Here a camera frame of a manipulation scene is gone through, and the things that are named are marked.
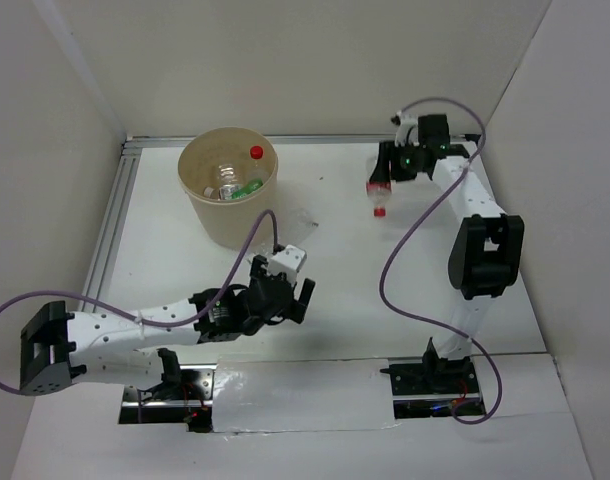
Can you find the aluminium frame rail back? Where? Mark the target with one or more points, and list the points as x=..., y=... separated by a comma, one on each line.
x=178, y=141

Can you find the aluminium frame rail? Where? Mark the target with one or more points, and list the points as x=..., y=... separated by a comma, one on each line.
x=103, y=260
x=178, y=141

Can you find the clear bottle red label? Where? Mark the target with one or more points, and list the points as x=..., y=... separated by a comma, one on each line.
x=257, y=169

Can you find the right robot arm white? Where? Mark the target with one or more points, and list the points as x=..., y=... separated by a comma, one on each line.
x=485, y=257

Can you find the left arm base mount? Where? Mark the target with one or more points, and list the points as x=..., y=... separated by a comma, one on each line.
x=179, y=395

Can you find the green plastic bottle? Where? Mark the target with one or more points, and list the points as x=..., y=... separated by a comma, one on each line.
x=248, y=189

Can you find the aluminium frame rail left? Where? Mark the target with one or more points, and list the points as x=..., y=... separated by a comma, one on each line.
x=103, y=260

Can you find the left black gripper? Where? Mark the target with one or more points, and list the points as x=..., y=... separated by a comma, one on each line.
x=298, y=310

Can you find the clear bottle blue white label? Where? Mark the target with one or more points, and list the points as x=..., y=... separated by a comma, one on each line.
x=228, y=180

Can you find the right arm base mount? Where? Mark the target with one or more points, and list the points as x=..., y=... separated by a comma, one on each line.
x=432, y=387

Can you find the beige round plastic bin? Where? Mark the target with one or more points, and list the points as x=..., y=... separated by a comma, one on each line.
x=226, y=222

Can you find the small bottle red label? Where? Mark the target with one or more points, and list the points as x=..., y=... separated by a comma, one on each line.
x=379, y=194

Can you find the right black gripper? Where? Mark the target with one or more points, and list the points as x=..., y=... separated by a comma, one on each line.
x=388, y=152

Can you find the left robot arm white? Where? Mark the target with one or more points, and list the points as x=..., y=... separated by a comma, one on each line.
x=61, y=348

